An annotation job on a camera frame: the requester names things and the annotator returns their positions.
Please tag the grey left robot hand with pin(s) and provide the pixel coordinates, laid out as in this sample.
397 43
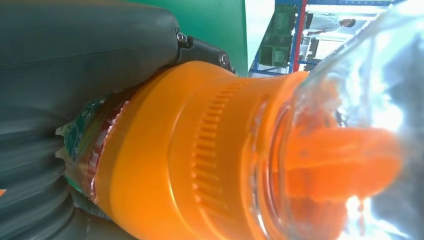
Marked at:
82 49

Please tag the orange detergent bottle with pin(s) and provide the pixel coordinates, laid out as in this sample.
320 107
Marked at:
215 149

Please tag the green work table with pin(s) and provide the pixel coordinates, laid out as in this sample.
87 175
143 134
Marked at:
212 26

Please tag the blue shelving rack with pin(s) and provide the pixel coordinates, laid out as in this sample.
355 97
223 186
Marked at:
275 39

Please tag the person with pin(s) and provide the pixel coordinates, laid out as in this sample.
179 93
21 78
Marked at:
326 24

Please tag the red post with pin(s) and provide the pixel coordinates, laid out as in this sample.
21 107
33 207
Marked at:
299 33

